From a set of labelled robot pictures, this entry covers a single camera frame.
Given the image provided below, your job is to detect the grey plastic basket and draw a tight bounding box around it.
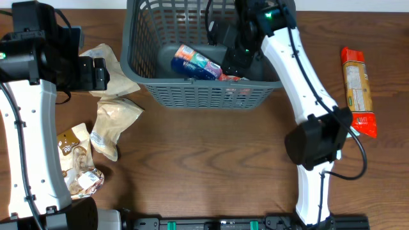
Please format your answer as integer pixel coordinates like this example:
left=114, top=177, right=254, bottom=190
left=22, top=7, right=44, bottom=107
left=120, top=0, right=282, bottom=109

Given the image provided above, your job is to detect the Kleenex tissue multipack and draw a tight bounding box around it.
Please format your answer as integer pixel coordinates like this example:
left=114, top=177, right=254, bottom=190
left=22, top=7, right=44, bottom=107
left=170, top=43, right=250, bottom=82

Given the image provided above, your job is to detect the beige paper bag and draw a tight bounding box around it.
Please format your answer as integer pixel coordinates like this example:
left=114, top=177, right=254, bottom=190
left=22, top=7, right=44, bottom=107
left=90, top=98, right=144, bottom=162
left=81, top=43, right=141, bottom=98

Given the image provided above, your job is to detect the brown white snack pouch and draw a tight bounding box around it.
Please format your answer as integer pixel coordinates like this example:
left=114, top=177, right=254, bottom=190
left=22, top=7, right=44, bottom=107
left=57, top=123, right=105, bottom=199

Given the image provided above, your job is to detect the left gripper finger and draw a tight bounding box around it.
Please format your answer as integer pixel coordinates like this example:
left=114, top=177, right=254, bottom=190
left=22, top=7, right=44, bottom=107
left=93, top=57, right=109, bottom=75
left=92, top=75, right=109, bottom=91

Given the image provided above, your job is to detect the orange spaghetti packet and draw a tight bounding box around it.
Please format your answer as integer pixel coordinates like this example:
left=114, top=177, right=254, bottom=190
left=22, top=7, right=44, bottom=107
left=341, top=47, right=378, bottom=138

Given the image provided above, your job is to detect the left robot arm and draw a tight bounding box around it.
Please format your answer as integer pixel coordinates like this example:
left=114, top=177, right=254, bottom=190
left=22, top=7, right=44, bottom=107
left=1, top=1, right=109, bottom=229

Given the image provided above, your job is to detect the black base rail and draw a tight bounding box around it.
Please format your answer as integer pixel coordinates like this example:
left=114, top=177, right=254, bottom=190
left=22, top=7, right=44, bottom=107
left=95, top=207, right=371, bottom=230

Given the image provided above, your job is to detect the lower beige paper bag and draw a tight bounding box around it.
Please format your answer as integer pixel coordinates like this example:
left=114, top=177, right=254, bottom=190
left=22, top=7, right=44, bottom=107
left=90, top=98, right=144, bottom=162

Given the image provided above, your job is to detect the upper beige paper bag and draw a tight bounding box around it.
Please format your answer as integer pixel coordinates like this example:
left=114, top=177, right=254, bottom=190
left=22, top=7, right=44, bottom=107
left=81, top=43, right=141, bottom=98

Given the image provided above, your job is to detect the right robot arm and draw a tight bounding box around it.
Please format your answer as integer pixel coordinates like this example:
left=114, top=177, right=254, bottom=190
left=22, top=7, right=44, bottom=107
left=205, top=1, right=352, bottom=229

